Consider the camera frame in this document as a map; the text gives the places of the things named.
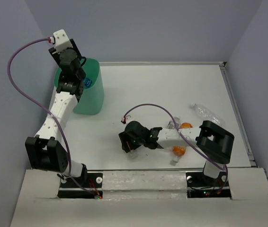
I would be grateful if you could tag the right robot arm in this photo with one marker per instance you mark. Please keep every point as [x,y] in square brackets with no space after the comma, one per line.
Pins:
[212,142]

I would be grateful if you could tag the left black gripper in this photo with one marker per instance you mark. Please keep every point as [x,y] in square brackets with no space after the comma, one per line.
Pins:
[75,49]

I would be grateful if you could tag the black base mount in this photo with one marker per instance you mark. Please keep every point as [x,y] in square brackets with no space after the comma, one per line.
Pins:
[201,186]
[90,189]

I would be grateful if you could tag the grey label plastic bottle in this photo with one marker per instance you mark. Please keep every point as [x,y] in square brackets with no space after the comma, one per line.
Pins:
[173,124]

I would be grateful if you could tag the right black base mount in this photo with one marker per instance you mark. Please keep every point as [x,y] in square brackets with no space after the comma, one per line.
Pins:
[201,186]

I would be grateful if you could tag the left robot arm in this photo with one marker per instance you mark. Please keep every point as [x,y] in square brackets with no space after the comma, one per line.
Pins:
[48,150]

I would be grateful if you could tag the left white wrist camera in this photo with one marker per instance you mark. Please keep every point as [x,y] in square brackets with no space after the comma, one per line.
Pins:
[60,41]

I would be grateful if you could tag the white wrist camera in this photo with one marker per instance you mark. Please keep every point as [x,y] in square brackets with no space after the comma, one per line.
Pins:
[60,41]
[126,119]

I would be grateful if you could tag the large orange label bottle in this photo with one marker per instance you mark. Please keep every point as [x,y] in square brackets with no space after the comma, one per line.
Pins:
[178,152]

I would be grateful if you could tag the blue label plastic bottle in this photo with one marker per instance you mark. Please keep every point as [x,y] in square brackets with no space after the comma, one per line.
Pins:
[87,82]

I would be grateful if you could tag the yellow cap orange bottle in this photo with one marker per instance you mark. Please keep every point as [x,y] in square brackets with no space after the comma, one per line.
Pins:
[132,155]

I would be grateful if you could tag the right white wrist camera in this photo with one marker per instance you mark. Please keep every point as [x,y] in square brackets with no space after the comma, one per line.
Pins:
[126,119]

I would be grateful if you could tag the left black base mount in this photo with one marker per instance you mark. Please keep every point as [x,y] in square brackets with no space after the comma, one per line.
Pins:
[90,189]

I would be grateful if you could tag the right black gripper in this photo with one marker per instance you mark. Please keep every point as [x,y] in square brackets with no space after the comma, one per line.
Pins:
[124,136]

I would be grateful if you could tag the green plastic bin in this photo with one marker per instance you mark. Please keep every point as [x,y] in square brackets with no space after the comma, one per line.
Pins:
[93,94]

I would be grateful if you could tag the small clear crushed bottle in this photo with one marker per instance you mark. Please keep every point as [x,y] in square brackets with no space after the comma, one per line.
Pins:
[204,114]

